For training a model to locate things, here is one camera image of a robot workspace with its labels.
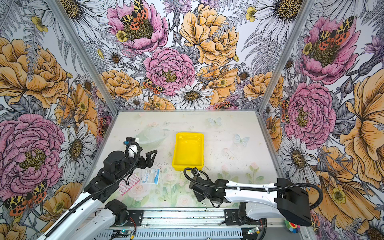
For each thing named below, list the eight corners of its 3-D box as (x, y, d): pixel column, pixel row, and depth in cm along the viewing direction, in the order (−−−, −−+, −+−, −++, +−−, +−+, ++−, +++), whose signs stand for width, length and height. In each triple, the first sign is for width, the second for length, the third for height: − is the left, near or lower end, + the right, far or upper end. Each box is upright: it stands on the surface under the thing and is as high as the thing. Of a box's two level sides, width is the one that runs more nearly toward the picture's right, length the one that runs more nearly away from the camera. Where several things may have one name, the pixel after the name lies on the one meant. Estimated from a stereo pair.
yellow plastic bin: (172, 170, 93) (171, 165, 87) (176, 136, 109) (175, 130, 104) (204, 170, 93) (205, 165, 88) (203, 136, 110) (203, 130, 105)
